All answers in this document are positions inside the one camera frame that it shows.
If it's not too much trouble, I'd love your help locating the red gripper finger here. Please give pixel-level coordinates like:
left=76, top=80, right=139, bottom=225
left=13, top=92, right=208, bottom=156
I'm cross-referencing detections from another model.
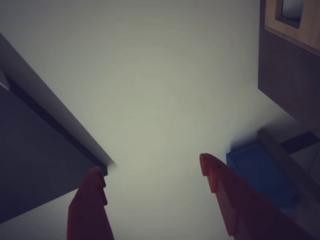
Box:
left=199, top=152, right=320, bottom=240
left=66, top=166, right=115, bottom=240

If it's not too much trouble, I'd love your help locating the wooden shape sorter box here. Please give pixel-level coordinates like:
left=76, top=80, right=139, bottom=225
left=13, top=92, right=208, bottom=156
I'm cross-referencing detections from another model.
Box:
left=264, top=0, right=320, bottom=57

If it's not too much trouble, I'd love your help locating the blue clamp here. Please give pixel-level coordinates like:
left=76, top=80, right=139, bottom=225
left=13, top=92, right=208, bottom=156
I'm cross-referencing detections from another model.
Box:
left=226, top=143, right=299, bottom=216

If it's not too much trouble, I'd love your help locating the dark grey panel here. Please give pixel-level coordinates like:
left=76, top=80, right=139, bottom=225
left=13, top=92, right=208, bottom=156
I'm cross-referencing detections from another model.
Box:
left=0, top=32, right=117, bottom=224

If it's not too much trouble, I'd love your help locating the aluminium profile rail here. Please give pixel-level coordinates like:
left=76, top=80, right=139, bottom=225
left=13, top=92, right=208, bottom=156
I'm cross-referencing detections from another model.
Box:
left=256, top=127, right=320, bottom=208

